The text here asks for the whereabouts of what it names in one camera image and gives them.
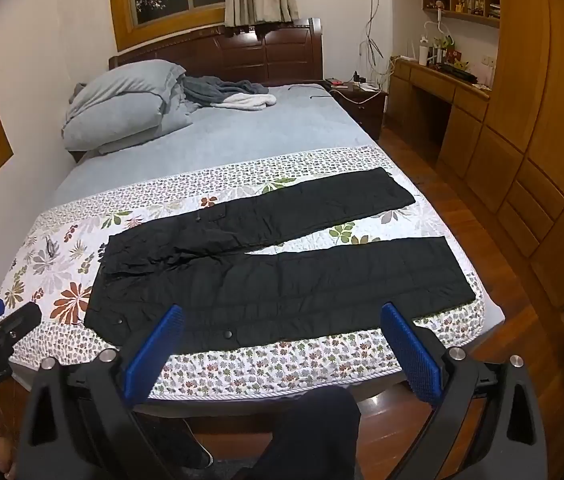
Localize black flat device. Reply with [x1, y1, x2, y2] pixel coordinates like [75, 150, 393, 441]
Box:
[434, 62, 478, 84]

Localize wooden wardrobe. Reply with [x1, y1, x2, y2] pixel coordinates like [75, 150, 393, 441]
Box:
[464, 0, 564, 341]

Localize hanging cables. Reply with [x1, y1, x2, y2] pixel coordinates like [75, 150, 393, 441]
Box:
[359, 0, 395, 86]

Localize black shoe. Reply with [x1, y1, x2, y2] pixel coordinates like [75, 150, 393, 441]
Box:
[182, 420, 215, 468]

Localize person's left hand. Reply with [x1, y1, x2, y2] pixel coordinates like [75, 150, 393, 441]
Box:
[0, 397, 18, 480]

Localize dark wooden nightstand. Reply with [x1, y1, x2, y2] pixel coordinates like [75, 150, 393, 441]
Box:
[329, 77, 389, 141]

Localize grey pillow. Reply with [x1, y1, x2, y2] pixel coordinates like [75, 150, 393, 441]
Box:
[62, 59, 197, 156]

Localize floral quilt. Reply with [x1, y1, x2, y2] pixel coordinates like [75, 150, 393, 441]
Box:
[0, 146, 488, 402]

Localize dark wooden headboard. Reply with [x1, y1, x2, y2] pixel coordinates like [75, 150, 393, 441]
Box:
[108, 17, 323, 86]

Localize white desk lamp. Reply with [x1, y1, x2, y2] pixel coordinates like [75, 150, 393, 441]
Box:
[419, 10, 447, 67]

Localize black pants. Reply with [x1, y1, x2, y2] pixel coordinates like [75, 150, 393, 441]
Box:
[84, 166, 478, 353]

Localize wooden desk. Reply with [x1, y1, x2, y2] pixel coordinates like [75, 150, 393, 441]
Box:
[387, 55, 493, 176]

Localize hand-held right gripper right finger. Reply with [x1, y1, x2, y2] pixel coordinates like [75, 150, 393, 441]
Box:
[379, 301, 550, 480]

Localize grey and white fleece garment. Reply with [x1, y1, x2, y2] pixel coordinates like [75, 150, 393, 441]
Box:
[182, 75, 277, 111]

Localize person's dark trouser leg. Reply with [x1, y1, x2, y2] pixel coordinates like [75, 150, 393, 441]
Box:
[257, 387, 363, 480]

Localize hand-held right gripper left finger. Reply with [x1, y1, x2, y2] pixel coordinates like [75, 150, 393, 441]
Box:
[14, 304, 185, 480]

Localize black cable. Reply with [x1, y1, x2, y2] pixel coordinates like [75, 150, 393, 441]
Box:
[287, 85, 333, 99]

